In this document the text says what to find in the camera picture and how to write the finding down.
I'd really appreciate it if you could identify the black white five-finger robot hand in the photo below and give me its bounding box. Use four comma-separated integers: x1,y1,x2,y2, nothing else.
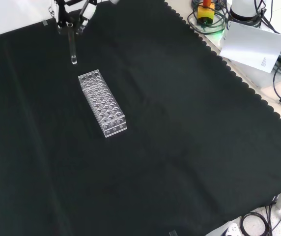
48,0,98,35

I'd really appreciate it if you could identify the clear glass test tube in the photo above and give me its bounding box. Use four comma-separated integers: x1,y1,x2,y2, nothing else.
67,26,78,65

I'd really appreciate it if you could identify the clear plastic test tube rack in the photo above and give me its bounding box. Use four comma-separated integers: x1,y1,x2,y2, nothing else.
78,69,127,138

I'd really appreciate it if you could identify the yellow stop button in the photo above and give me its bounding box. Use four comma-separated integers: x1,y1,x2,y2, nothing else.
196,0,216,26

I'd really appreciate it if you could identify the black bench cloth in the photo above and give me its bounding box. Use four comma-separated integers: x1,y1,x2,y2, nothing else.
0,0,281,236

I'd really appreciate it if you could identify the white power strip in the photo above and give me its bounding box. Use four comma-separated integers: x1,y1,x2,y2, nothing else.
222,222,240,236

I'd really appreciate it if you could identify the black looped cable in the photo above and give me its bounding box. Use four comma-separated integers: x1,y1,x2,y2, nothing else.
239,212,274,236

